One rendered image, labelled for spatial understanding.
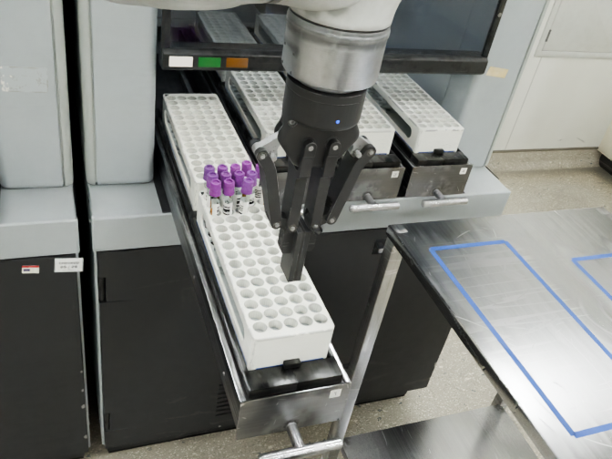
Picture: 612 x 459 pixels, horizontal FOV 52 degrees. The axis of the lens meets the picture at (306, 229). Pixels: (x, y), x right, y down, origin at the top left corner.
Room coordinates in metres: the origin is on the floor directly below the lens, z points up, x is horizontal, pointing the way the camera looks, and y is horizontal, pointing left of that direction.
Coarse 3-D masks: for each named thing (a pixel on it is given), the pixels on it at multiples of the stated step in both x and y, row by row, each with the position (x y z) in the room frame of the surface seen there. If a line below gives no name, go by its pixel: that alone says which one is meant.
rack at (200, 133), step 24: (168, 96) 1.03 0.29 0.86; (192, 96) 1.05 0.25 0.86; (216, 96) 1.07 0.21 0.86; (168, 120) 1.01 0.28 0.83; (192, 120) 0.96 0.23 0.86; (216, 120) 0.98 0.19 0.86; (192, 144) 0.88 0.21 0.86; (216, 144) 0.90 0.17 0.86; (240, 144) 0.91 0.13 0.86; (192, 168) 0.81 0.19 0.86; (216, 168) 0.82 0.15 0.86; (192, 192) 0.78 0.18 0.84
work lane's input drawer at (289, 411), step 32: (160, 128) 1.00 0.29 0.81; (160, 160) 0.93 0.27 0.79; (192, 224) 0.74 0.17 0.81; (192, 256) 0.69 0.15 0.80; (224, 320) 0.56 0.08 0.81; (224, 352) 0.52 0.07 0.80; (224, 384) 0.50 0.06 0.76; (256, 384) 0.47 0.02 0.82; (288, 384) 0.48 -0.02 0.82; (320, 384) 0.50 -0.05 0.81; (256, 416) 0.46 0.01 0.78; (288, 416) 0.48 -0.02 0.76; (320, 416) 0.49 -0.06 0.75; (288, 448) 0.44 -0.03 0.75; (320, 448) 0.45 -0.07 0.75
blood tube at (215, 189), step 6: (216, 180) 0.71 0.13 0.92; (210, 186) 0.70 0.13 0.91; (216, 186) 0.70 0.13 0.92; (210, 192) 0.70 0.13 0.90; (216, 192) 0.70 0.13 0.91; (210, 198) 0.70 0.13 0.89; (216, 198) 0.70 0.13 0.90; (210, 204) 0.70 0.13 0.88; (216, 204) 0.70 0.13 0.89; (210, 210) 0.70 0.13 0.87; (216, 210) 0.70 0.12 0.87
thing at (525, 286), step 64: (384, 256) 0.82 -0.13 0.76; (448, 256) 0.78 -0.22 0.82; (512, 256) 0.81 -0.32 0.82; (576, 256) 0.85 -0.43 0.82; (448, 320) 0.65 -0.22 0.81; (512, 320) 0.66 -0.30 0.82; (576, 320) 0.69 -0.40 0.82; (512, 384) 0.54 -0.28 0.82; (576, 384) 0.57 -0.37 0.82; (384, 448) 0.82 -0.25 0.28; (448, 448) 0.85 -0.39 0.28; (512, 448) 0.89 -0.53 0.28; (576, 448) 0.47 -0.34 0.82
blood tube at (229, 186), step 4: (224, 180) 0.71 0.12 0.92; (228, 180) 0.71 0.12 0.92; (232, 180) 0.71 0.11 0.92; (224, 184) 0.71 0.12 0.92; (228, 184) 0.70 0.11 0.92; (232, 184) 0.71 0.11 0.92; (224, 188) 0.71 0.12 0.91; (228, 188) 0.70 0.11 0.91; (232, 188) 0.71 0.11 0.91; (224, 192) 0.71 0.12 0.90; (228, 192) 0.70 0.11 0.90; (232, 192) 0.71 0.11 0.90; (224, 196) 0.71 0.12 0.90; (228, 196) 0.71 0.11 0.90; (232, 196) 0.71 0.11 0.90; (224, 200) 0.71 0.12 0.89; (228, 200) 0.71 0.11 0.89; (232, 200) 0.71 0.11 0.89; (224, 204) 0.71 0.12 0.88; (228, 204) 0.71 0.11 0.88; (224, 208) 0.71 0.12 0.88; (228, 208) 0.71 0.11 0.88; (224, 212) 0.71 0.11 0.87; (228, 212) 0.71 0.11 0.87
